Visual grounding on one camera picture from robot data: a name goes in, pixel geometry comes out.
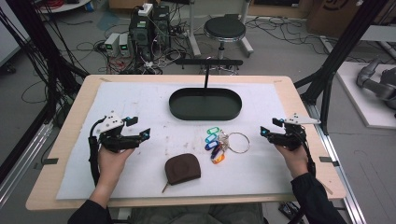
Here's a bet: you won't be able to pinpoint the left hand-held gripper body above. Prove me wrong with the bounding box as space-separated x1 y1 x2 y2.
96 110 143 154

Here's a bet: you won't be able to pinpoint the cardboard box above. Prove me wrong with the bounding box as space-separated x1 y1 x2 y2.
305 0 380 39

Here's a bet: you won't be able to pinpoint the black floor cables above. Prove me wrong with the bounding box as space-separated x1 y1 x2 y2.
245 16 329 56

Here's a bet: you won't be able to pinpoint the aluminium rail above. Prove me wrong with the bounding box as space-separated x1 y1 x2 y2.
305 104 367 224
0 120 54 207

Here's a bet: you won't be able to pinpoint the hand-held gripper cable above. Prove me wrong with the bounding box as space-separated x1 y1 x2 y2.
87 116 107 188
299 132 318 177

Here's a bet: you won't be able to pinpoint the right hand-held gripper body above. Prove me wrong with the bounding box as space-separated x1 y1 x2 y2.
268 113 322 152

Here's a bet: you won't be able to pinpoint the black tray with hanger bar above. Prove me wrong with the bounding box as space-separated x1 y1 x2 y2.
168 58 244 122

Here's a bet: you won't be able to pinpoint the tangle of floor cables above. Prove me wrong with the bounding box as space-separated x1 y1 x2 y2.
76 38 195 76

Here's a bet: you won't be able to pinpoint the brown zip pouch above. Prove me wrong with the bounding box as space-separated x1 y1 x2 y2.
161 152 203 194

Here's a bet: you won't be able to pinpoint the black computer tower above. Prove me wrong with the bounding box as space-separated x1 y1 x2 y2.
128 12 155 62
151 4 172 50

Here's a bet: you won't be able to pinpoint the white floor board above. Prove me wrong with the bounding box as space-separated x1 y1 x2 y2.
335 61 396 131

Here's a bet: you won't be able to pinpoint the white round table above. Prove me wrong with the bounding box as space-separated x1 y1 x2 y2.
36 0 92 14

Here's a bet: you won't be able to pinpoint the left hand-held gripper cable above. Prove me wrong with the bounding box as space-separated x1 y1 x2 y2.
87 116 107 188

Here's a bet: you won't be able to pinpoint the person's legs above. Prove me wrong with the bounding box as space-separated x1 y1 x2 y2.
128 203 266 224

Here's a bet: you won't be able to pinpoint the right hand-held gripper cable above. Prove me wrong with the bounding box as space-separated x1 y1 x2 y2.
299 132 318 177

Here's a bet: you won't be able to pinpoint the grey bench power supply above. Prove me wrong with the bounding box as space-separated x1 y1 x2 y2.
104 32 121 57
118 33 132 57

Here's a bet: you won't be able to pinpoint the black device under table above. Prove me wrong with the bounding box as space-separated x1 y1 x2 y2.
277 201 302 224

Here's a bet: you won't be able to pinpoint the black frame post with cables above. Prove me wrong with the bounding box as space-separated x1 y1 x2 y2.
0 0 91 126

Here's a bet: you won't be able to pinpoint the white power adapter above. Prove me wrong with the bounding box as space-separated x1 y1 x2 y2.
137 2 154 18

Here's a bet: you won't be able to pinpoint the person's right hand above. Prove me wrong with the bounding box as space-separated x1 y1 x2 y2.
273 143 310 179

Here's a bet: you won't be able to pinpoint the wooden table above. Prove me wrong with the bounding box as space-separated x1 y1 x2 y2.
25 74 347 212

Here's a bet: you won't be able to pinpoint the white foam mat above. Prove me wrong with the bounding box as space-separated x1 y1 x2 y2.
55 80 297 201

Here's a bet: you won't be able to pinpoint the person's left hand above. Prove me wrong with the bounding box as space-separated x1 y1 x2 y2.
97 145 135 189

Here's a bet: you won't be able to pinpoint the white desk frame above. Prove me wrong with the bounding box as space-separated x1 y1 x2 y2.
187 0 255 58

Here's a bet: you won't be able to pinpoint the round black stool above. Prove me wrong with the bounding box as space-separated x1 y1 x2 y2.
203 13 255 61

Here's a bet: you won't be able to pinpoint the key ring with coloured tags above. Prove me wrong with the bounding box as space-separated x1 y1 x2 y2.
204 125 251 165

